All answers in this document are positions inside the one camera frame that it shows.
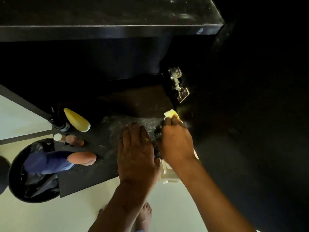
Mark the black cabinet door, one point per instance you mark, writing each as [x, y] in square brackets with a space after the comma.
[241, 142]

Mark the person's left forearm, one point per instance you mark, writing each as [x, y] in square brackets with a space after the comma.
[120, 210]

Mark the beige plastic stool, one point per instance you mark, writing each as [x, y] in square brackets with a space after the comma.
[169, 176]

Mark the black plastic bin liner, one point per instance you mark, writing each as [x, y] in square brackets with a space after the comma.
[38, 186]

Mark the blue bottle with label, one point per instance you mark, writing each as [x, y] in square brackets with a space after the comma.
[48, 163]

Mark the dark dropper bottle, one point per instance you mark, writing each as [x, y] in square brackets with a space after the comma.
[63, 127]

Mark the yellow wet wipe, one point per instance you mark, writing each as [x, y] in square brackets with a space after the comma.
[170, 113]

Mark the black round trash bin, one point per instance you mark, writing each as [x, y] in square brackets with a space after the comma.
[14, 188]

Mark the black cabinet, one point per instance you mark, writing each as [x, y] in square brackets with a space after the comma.
[96, 12]

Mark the pink rounded bottle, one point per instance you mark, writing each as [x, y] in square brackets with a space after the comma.
[82, 158]

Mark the black cylindrical bin with sticker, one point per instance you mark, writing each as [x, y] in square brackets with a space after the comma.
[3, 173]

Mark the small white-capped bottle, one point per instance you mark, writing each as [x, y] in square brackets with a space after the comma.
[57, 137]

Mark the yellow teardrop bottle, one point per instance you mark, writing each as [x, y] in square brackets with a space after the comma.
[77, 120]

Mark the small orange tube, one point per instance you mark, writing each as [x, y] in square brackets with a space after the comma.
[72, 140]

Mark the person's right forearm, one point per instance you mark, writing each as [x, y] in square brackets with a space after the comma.
[212, 202]

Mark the person's left hand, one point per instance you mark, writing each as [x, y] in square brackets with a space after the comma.
[137, 159]

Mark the metal cabinet hinge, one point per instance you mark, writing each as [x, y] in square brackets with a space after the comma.
[183, 94]

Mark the person's right hand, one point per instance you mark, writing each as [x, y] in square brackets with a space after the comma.
[176, 142]

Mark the person's right foot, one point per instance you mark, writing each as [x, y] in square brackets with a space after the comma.
[144, 215]

